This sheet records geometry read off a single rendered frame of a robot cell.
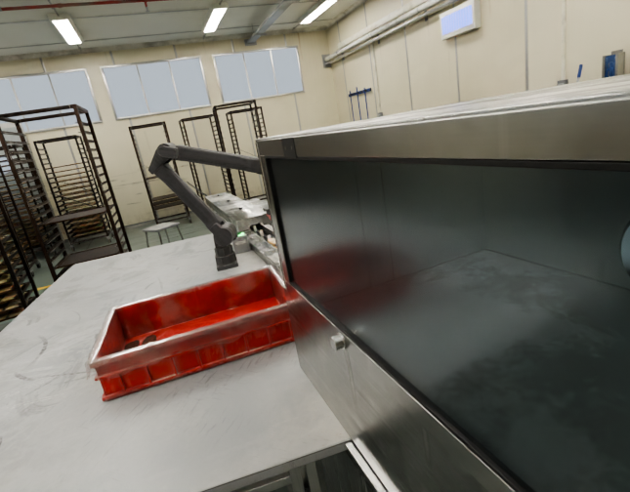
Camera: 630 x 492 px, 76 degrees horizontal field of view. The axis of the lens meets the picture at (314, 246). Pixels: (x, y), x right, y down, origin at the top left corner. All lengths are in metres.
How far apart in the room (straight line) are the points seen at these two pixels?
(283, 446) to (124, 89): 8.17
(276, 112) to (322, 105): 1.06
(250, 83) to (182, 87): 1.34
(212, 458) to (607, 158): 0.69
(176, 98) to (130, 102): 0.82
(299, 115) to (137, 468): 8.61
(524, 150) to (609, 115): 0.04
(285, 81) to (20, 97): 4.75
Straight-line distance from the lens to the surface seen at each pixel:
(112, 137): 8.57
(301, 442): 0.74
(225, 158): 1.60
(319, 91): 9.35
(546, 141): 0.23
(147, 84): 8.63
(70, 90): 8.69
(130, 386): 1.01
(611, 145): 0.21
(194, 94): 8.66
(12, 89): 8.84
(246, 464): 0.73
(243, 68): 8.90
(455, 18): 6.13
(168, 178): 1.66
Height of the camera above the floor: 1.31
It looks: 17 degrees down
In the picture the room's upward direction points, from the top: 10 degrees counter-clockwise
